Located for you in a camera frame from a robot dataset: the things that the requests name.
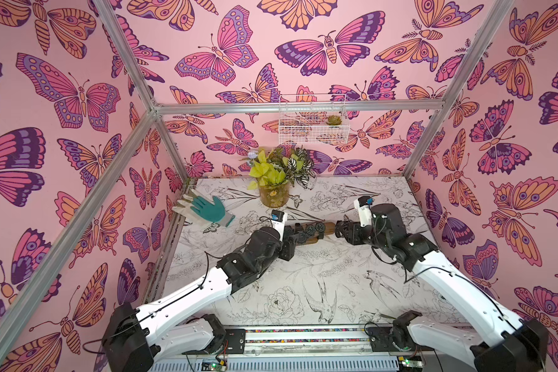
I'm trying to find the teal white garden glove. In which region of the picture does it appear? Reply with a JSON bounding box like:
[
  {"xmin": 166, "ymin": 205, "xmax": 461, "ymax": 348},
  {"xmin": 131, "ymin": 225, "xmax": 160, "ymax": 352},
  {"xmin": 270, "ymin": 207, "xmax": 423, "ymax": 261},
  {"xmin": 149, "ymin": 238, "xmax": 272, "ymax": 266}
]
[{"xmin": 172, "ymin": 190, "xmax": 235, "ymax": 227}]

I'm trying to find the aluminium frame right post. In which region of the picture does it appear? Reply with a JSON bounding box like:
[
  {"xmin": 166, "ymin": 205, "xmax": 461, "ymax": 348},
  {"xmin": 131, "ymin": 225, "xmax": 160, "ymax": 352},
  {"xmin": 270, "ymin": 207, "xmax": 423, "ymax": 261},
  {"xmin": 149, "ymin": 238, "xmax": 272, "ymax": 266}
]
[{"xmin": 403, "ymin": 0, "xmax": 515, "ymax": 180}]

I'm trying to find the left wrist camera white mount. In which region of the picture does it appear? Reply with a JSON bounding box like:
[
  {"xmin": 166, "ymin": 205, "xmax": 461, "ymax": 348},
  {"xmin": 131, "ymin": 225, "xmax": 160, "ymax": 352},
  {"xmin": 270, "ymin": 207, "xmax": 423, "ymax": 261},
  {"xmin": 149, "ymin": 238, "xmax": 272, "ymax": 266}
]
[{"xmin": 271, "ymin": 209, "xmax": 288, "ymax": 242}]

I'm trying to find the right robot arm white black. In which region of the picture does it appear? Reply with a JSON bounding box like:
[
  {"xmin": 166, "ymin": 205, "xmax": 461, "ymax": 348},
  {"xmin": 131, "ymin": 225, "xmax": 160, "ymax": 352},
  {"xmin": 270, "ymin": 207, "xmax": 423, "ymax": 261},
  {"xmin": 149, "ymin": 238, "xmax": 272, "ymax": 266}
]
[{"xmin": 335, "ymin": 197, "xmax": 549, "ymax": 371}]

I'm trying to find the aluminium frame left post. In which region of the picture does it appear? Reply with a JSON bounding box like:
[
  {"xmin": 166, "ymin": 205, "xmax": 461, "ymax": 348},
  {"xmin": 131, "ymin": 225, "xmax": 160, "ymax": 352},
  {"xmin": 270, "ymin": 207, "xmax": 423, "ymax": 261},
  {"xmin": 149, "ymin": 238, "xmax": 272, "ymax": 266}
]
[{"xmin": 0, "ymin": 109, "xmax": 157, "ymax": 365}]

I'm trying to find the white wire basket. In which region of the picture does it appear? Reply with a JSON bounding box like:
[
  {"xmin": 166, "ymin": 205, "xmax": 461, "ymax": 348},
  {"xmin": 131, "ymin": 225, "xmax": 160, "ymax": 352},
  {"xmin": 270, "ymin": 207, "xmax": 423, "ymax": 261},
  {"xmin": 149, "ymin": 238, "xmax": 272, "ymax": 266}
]
[{"xmin": 276, "ymin": 95, "xmax": 350, "ymax": 147}]

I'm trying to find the wooden watch stand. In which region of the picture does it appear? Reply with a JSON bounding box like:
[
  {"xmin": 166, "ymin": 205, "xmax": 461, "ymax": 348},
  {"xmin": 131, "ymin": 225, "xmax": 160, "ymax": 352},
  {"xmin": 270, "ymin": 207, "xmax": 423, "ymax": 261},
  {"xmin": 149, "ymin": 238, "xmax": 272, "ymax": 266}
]
[{"xmin": 293, "ymin": 222, "xmax": 336, "ymax": 245}]

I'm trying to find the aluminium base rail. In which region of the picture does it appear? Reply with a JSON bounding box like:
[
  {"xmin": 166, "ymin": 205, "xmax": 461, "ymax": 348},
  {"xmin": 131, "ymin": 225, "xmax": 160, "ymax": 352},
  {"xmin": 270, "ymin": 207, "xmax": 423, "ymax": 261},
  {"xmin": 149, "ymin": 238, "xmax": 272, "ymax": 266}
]
[{"xmin": 111, "ymin": 325, "xmax": 498, "ymax": 359}]

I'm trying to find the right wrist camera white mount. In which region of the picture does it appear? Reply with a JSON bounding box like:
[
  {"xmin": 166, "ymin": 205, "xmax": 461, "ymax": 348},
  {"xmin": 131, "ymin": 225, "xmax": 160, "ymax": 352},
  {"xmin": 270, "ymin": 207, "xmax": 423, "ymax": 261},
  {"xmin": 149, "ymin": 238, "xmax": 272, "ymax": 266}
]
[{"xmin": 354, "ymin": 196, "xmax": 374, "ymax": 228}]

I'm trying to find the small succulent in basket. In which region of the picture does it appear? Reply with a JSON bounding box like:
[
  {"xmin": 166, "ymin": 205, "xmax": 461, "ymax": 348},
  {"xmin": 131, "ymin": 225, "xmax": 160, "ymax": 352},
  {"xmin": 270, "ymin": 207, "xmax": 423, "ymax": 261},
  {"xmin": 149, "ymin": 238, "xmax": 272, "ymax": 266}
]
[{"xmin": 325, "ymin": 115, "xmax": 343, "ymax": 126}]

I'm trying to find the aluminium frame post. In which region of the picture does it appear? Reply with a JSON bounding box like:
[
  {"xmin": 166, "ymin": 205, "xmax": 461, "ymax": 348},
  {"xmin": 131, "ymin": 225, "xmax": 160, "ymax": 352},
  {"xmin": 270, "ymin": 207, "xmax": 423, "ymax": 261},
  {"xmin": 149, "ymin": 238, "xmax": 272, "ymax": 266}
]
[
  {"xmin": 0, "ymin": 109, "xmax": 157, "ymax": 365},
  {"xmin": 403, "ymin": 0, "xmax": 515, "ymax": 180}
]

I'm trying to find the black wrist watch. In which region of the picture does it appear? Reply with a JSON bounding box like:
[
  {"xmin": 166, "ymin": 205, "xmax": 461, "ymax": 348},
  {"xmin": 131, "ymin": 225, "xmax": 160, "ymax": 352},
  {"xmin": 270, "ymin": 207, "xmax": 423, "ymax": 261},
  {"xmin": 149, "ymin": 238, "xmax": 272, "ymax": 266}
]
[
  {"xmin": 316, "ymin": 223, "xmax": 326, "ymax": 236},
  {"xmin": 305, "ymin": 224, "xmax": 317, "ymax": 238},
  {"xmin": 294, "ymin": 223, "xmax": 308, "ymax": 244}
]

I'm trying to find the glass vase with plants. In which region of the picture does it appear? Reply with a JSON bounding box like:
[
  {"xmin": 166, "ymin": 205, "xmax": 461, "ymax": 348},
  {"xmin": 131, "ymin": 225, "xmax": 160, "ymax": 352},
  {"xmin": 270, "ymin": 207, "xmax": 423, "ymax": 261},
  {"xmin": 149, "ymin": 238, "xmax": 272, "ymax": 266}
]
[{"xmin": 246, "ymin": 142, "xmax": 316, "ymax": 209}]

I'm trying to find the aluminium frame back bar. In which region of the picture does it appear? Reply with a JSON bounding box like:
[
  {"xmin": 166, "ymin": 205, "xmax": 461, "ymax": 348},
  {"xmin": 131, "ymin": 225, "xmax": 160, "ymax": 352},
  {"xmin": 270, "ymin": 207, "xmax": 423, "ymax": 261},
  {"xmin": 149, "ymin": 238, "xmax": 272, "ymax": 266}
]
[{"xmin": 155, "ymin": 100, "xmax": 444, "ymax": 116}]

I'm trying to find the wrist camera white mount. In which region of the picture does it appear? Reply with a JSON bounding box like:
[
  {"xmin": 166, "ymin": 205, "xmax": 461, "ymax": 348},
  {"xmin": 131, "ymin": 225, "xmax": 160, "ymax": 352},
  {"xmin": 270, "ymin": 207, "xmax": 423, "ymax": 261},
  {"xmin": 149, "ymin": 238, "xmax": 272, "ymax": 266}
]
[
  {"xmin": 271, "ymin": 209, "xmax": 288, "ymax": 242},
  {"xmin": 354, "ymin": 196, "xmax": 374, "ymax": 228}
]

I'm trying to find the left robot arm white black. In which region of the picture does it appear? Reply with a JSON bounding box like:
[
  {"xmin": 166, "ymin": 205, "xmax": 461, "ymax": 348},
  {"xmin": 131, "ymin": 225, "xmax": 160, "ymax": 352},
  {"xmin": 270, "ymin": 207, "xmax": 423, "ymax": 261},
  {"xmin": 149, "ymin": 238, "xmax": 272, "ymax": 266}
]
[{"xmin": 101, "ymin": 225, "xmax": 308, "ymax": 371}]

